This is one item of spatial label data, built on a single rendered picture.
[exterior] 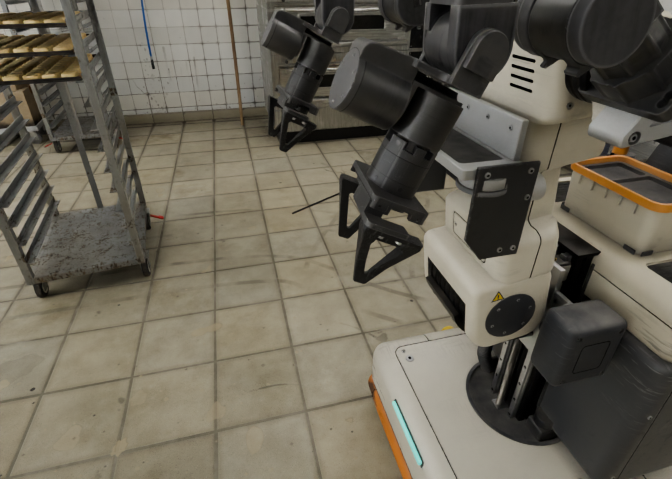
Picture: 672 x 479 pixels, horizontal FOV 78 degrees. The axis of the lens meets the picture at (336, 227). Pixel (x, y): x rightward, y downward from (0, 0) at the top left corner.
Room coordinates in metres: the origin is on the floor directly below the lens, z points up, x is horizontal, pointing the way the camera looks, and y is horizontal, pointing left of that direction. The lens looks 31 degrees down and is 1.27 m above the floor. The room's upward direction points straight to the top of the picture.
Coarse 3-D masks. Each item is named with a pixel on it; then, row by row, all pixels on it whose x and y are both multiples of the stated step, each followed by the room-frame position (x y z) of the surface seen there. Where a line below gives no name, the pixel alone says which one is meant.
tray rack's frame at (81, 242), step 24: (96, 24) 2.17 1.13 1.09; (72, 120) 2.11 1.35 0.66; (120, 120) 2.17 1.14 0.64; (96, 192) 2.11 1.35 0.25; (72, 216) 2.00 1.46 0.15; (96, 216) 2.00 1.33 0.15; (120, 216) 2.00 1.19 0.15; (144, 216) 2.00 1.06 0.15; (48, 240) 1.75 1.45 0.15; (72, 240) 1.75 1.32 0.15; (96, 240) 1.75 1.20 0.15; (120, 240) 1.75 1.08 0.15; (144, 240) 1.76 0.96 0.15; (48, 264) 1.55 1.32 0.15; (72, 264) 1.55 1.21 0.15; (96, 264) 1.55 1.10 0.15; (120, 264) 1.57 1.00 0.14
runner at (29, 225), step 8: (48, 184) 2.04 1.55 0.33; (48, 192) 1.95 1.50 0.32; (40, 200) 1.85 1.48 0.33; (32, 208) 1.73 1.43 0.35; (40, 208) 1.78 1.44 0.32; (32, 216) 1.69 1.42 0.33; (24, 224) 1.58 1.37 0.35; (32, 224) 1.62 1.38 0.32; (24, 232) 1.54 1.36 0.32; (16, 240) 1.45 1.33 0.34; (24, 240) 1.49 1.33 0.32
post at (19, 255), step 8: (0, 216) 1.44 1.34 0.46; (0, 224) 1.43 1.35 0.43; (8, 232) 1.44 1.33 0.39; (8, 240) 1.43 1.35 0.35; (16, 248) 1.44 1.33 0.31; (16, 256) 1.44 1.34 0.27; (24, 256) 1.46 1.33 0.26; (24, 264) 1.44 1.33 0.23; (24, 272) 1.44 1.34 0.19; (32, 272) 1.46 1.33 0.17; (32, 280) 1.44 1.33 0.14
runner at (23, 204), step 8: (40, 168) 2.01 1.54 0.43; (40, 176) 1.96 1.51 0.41; (32, 184) 1.83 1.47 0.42; (40, 184) 1.86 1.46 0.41; (24, 192) 1.71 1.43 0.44; (32, 192) 1.77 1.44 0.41; (24, 200) 1.67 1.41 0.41; (16, 208) 1.57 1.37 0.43; (24, 208) 1.61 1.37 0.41; (16, 216) 1.54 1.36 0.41; (8, 224) 1.44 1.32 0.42; (16, 224) 1.47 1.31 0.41
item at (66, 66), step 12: (0, 60) 1.93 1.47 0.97; (12, 60) 1.96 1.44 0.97; (24, 60) 1.93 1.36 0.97; (36, 60) 1.93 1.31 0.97; (48, 60) 1.93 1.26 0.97; (60, 60) 1.93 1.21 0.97; (72, 60) 1.98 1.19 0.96; (0, 72) 1.65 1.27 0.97; (12, 72) 1.66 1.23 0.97; (24, 72) 1.67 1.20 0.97; (36, 72) 1.65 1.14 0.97; (48, 72) 1.65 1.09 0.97; (60, 72) 1.71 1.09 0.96; (72, 72) 1.65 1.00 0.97
